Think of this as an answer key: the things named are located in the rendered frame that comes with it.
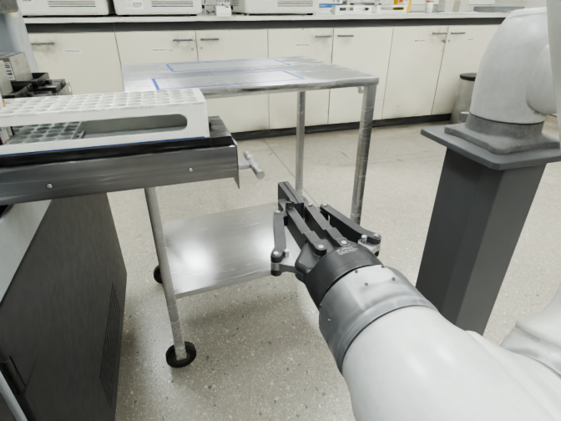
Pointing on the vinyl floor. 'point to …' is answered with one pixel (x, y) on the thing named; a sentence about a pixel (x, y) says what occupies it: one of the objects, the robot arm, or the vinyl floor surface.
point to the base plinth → (338, 127)
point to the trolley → (264, 228)
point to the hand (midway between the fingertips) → (290, 201)
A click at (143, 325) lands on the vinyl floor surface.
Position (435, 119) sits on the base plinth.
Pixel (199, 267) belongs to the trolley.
